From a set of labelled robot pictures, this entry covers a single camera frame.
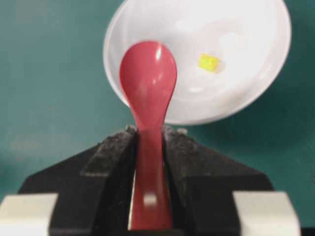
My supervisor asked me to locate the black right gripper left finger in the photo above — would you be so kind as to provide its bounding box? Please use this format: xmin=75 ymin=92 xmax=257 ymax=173
xmin=19 ymin=126 xmax=137 ymax=236

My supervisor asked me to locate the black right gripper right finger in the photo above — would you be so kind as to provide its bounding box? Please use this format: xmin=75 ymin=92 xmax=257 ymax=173
xmin=162 ymin=126 xmax=274 ymax=236

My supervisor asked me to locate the red plastic spoon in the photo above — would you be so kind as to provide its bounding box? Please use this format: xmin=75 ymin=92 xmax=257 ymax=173
xmin=120 ymin=41 xmax=177 ymax=230

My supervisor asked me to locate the yellow hexagonal prism block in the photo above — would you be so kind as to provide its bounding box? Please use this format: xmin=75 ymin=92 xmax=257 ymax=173
xmin=198 ymin=54 xmax=219 ymax=72

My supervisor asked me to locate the white plastic bowl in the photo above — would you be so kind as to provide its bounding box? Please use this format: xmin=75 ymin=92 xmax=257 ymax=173
xmin=103 ymin=0 xmax=291 ymax=125

